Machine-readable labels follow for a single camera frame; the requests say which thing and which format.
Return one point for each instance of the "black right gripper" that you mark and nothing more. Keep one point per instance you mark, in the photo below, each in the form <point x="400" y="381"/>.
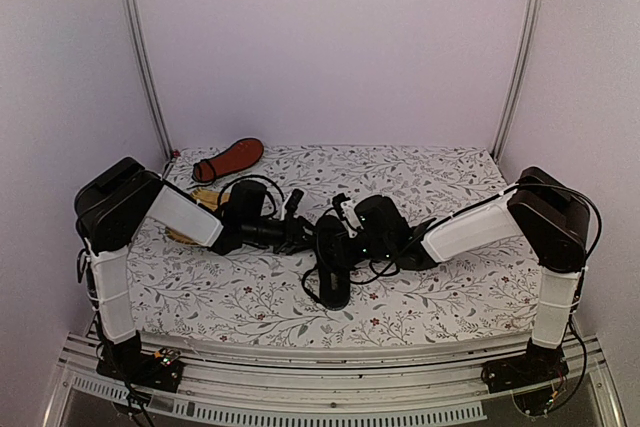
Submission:
<point x="347" y="256"/>

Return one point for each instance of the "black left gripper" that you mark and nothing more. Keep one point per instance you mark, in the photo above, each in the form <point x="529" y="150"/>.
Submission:
<point x="293" y="236"/>

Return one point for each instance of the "black shoe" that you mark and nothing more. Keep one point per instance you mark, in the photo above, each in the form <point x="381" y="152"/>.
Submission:
<point x="334" y="271"/>

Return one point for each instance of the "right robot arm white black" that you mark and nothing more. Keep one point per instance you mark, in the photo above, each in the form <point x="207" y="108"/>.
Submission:
<point x="554" y="219"/>

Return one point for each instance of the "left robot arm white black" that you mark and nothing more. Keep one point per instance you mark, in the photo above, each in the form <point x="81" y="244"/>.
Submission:
<point x="251" y="210"/>

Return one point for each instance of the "woven bamboo tray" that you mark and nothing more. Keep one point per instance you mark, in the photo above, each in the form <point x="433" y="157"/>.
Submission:
<point x="209" y="199"/>

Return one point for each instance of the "red-soled shoe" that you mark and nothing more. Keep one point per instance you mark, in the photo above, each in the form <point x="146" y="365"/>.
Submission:
<point x="241" y="155"/>

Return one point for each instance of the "floral tablecloth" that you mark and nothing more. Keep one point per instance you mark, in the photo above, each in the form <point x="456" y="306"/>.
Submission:
<point x="255" y="297"/>

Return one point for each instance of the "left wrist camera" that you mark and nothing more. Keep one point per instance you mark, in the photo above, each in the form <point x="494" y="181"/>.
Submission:
<point x="291" y="203"/>

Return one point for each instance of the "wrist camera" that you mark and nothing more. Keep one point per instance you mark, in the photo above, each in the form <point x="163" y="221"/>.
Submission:
<point x="291" y="203"/>
<point x="344" y="207"/>

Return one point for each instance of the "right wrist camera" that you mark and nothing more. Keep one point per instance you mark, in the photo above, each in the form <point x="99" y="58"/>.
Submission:
<point x="344" y="207"/>

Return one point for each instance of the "front aluminium rail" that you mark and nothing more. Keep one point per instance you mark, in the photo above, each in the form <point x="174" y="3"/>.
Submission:
<point x="425" y="385"/>

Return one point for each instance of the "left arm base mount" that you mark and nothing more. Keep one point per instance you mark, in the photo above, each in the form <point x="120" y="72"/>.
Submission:
<point x="140" y="369"/>

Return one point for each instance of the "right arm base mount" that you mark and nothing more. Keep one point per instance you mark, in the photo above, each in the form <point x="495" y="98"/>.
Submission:
<point x="535" y="365"/>

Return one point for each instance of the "right aluminium frame post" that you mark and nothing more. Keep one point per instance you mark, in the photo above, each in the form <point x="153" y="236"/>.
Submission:
<point x="531" y="15"/>

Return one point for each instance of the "aluminium frame post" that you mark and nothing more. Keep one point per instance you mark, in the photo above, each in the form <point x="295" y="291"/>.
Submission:
<point x="531" y="15"/>
<point x="133" y="20"/>

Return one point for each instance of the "left aluminium frame post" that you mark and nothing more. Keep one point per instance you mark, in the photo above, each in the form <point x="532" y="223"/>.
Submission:
<point x="133" y="20"/>

